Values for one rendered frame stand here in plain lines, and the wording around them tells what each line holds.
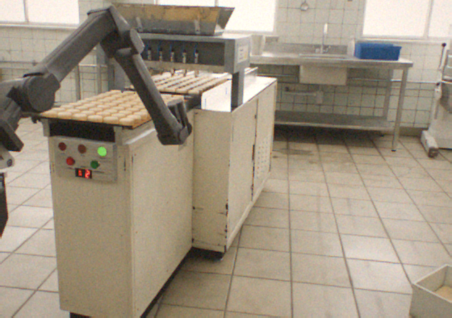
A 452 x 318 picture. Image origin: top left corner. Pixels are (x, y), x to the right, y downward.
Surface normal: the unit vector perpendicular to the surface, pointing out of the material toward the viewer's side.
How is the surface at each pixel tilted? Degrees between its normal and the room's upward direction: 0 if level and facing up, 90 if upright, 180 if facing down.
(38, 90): 79
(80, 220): 90
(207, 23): 115
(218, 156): 90
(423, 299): 90
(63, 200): 90
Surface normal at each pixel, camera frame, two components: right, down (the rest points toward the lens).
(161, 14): -0.28, 0.65
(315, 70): -0.14, 0.30
